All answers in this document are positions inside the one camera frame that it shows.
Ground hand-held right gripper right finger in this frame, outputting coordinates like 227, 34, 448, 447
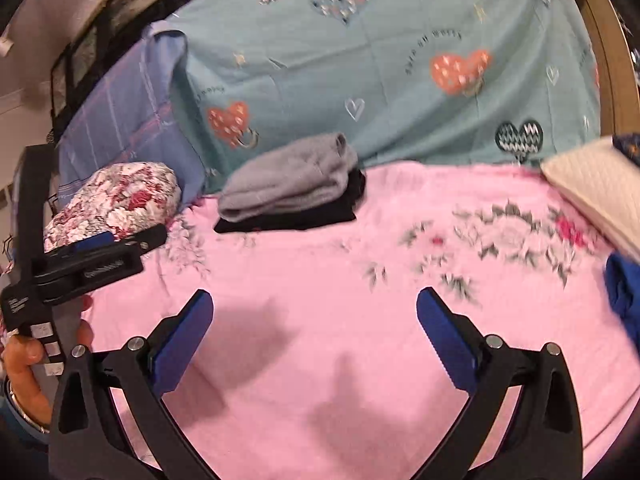
412, 287, 585, 480

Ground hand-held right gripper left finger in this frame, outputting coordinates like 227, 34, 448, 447
47, 289, 226, 480

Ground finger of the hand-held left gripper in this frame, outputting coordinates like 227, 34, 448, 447
49, 224, 169, 263

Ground grey sweatshirt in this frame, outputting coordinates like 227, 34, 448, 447
218, 132, 360, 223

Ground person's left forearm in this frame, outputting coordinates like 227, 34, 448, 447
0, 385, 51, 448

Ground black folded pants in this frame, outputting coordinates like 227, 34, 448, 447
214, 167, 367, 234

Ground person's left hand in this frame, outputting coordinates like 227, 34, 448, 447
0, 295, 96, 424

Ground rolled floral quilt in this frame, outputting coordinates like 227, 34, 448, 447
42, 161, 183, 253

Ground blue plaid pillow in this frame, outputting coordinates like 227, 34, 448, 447
56, 22, 206, 201

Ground pink floral bed sheet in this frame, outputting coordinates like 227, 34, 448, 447
80, 160, 640, 480

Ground bright blue cloth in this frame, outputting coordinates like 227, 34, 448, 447
604, 252, 640, 356

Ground dark blue patterned cloth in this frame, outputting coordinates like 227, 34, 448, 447
612, 132, 640, 167

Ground teal heart-print blanket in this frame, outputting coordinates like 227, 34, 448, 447
165, 0, 603, 196

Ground wooden headboard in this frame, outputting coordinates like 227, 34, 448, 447
550, 0, 640, 136

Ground silver bracelet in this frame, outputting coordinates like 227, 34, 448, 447
4, 379, 51, 435

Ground dark window frame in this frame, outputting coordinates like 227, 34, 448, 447
47, 0, 181, 131

